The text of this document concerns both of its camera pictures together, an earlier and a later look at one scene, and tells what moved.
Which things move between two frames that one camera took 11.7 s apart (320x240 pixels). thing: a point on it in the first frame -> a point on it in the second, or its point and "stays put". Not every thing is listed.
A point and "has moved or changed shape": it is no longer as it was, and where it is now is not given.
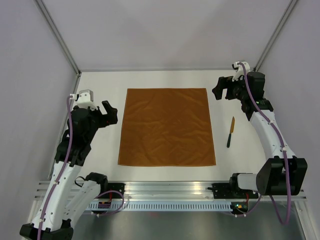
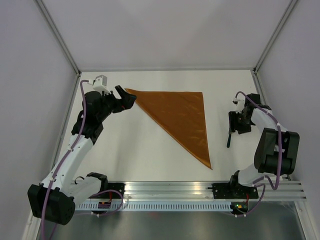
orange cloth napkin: (166, 127) has moved or changed shape
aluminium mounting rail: (180, 191) stays put
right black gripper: (224, 82) -> (233, 125)
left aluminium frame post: (58, 34) stays put
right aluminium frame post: (293, 4) stays put
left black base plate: (117, 187) stays put
